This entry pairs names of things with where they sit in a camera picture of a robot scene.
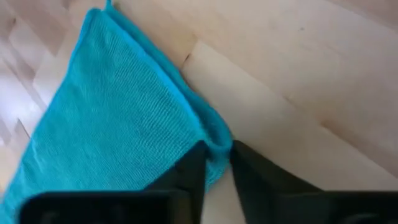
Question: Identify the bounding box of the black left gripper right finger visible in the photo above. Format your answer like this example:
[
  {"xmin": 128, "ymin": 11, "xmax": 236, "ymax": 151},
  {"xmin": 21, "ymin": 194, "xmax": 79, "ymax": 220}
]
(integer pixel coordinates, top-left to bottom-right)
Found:
[{"xmin": 229, "ymin": 139, "xmax": 398, "ymax": 224}]

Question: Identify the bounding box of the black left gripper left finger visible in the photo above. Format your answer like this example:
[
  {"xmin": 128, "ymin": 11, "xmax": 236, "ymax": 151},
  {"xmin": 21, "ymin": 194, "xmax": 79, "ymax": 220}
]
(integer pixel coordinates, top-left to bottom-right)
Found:
[{"xmin": 18, "ymin": 139, "xmax": 208, "ymax": 224}]

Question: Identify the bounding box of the teal microfiber towel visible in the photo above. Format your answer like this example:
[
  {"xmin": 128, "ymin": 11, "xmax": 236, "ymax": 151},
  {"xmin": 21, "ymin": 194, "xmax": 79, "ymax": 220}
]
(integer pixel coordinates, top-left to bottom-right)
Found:
[{"xmin": 0, "ymin": 0, "xmax": 234, "ymax": 224}]

